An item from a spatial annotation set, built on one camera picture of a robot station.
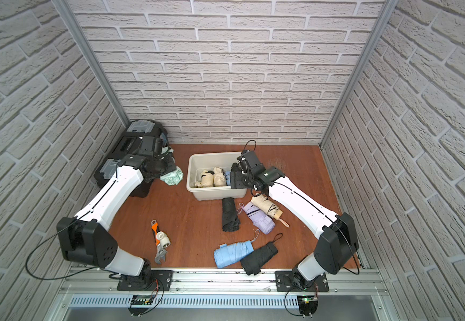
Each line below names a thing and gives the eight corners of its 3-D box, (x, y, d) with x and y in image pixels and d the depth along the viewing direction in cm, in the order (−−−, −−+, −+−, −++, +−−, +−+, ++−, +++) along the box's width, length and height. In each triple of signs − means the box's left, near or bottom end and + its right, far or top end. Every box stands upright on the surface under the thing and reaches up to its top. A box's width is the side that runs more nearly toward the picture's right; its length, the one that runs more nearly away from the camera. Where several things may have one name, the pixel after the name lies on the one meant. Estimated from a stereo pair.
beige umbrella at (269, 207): (251, 202, 96) (251, 198, 94) (257, 195, 99) (258, 191, 96) (286, 228, 88) (288, 225, 86) (292, 220, 91) (294, 217, 88)
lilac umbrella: (240, 212, 93) (240, 209, 90) (249, 203, 96) (249, 200, 93) (267, 236, 86) (268, 233, 83) (276, 226, 89) (277, 223, 86)
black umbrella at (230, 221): (221, 231, 87) (220, 226, 82) (223, 199, 97) (222, 193, 92) (239, 231, 87) (240, 226, 82) (239, 199, 97) (240, 193, 92)
